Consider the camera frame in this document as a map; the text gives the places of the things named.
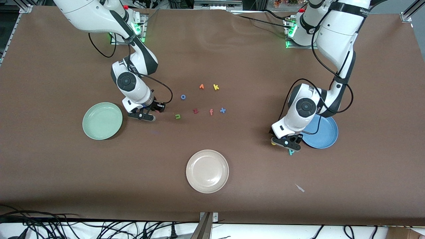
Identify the grey metal box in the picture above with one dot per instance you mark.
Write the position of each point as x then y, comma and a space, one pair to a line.
215, 5

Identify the metal table bracket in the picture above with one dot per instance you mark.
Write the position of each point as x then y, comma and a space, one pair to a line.
204, 229

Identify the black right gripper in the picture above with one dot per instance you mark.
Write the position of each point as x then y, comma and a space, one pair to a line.
154, 105

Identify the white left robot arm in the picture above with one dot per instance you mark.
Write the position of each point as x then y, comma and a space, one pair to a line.
335, 36

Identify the beige plate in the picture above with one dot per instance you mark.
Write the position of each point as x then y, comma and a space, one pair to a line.
207, 171

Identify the long aluminium profile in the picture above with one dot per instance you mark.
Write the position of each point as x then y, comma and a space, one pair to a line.
26, 8

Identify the black power plug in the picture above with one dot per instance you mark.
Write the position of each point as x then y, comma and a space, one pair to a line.
172, 231

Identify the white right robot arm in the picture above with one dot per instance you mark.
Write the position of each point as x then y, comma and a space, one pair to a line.
86, 13

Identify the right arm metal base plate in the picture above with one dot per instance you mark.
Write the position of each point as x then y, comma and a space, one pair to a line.
143, 33

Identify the grey tape scrap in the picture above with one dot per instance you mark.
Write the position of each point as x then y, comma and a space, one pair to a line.
299, 188

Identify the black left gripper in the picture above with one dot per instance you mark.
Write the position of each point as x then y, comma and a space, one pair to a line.
297, 137

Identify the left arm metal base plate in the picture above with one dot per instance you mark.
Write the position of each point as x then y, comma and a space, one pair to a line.
300, 47

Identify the green plate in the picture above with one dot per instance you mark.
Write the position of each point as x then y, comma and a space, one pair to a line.
102, 121

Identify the aluminium profile with bracket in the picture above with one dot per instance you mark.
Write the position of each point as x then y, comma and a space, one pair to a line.
406, 16

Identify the blue plate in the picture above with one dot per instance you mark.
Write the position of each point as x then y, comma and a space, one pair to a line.
323, 132

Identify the cardboard box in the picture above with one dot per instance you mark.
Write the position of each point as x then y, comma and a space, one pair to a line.
405, 233

